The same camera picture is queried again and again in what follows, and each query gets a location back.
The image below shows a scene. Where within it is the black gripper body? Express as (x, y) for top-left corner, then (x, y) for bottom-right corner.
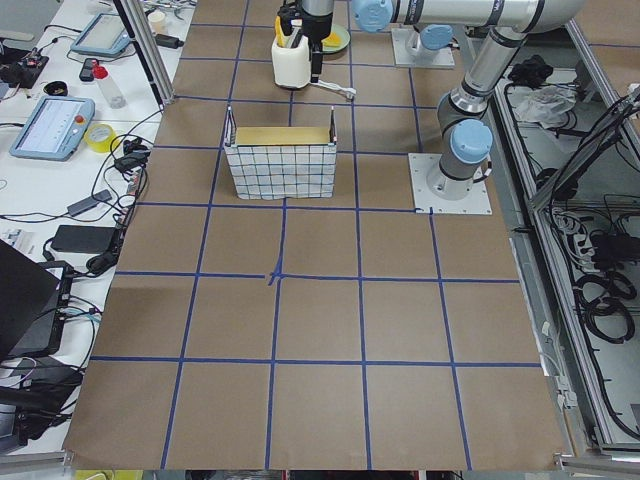
(300, 12), (333, 44)

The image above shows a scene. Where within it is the white toaster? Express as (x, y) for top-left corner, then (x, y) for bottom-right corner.
(271, 35), (311, 89)

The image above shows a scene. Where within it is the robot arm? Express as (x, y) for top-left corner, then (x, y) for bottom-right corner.
(405, 24), (453, 56)
(353, 0), (583, 181)

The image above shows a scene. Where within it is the bread slice in toaster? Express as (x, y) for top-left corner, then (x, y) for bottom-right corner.
(274, 16), (290, 48)

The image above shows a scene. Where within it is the bread slice on plate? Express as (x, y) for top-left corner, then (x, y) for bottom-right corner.
(322, 31), (341, 51)

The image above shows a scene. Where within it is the green plate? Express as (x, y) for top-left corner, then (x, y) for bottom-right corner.
(322, 23), (350, 54)

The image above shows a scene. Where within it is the white paper cup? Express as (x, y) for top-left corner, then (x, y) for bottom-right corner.
(147, 10), (168, 35)

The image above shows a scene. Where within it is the blue teach pendant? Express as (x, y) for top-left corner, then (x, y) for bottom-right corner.
(70, 13), (131, 58)
(9, 96), (95, 161)

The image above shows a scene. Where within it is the clear bottle red cap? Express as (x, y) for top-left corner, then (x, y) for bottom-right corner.
(92, 60), (126, 109)

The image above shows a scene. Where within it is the yellow tape roll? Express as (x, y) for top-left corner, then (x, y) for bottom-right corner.
(83, 123), (119, 153)

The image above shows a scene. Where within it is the black power adapter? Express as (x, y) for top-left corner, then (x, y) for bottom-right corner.
(51, 225), (116, 254)

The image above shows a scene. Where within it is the black laptop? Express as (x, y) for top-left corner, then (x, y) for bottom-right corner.
(1, 242), (72, 360)

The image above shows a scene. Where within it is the white toaster power cord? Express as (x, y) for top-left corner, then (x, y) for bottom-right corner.
(308, 79), (358, 99)

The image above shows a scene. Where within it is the checkered wire basket wooden shelf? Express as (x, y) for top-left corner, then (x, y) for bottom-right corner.
(224, 107), (338, 200)

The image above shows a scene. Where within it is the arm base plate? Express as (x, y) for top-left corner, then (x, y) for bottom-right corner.
(408, 153), (492, 215)
(391, 24), (455, 69)

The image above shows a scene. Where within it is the aluminium frame post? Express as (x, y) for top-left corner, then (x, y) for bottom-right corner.
(114, 0), (174, 108)

